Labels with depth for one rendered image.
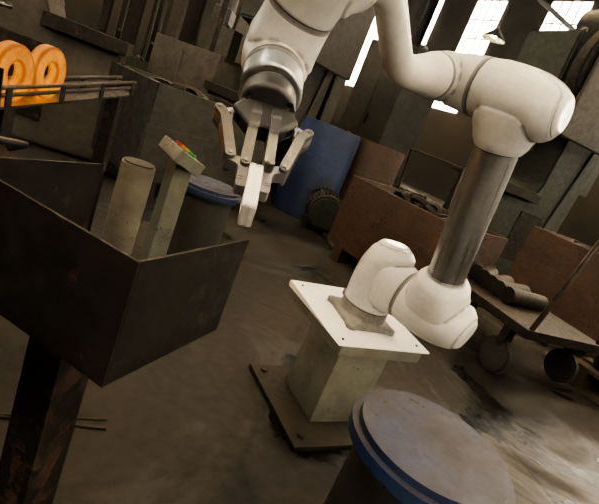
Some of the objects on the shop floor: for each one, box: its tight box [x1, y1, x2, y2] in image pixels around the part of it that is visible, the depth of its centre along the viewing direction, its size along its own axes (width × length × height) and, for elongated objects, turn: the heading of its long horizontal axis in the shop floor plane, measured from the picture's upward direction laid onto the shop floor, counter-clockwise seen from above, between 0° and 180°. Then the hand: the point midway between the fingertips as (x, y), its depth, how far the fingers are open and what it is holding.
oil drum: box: [339, 136, 405, 200], centre depth 470 cm, size 59×59×89 cm
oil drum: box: [272, 115, 361, 219], centre depth 442 cm, size 59×59×89 cm
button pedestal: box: [139, 135, 205, 260], centre depth 185 cm, size 16×24×62 cm, turn 161°
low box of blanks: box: [328, 175, 508, 303], centre depth 333 cm, size 93×73×66 cm
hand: (250, 194), depth 50 cm, fingers closed
